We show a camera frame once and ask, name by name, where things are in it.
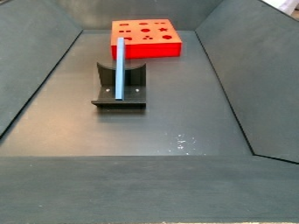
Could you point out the red foam shape board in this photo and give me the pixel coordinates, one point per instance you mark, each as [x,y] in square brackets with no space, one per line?
[151,38]

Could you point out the black curved holder stand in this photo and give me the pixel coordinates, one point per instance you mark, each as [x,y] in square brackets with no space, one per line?
[134,87]

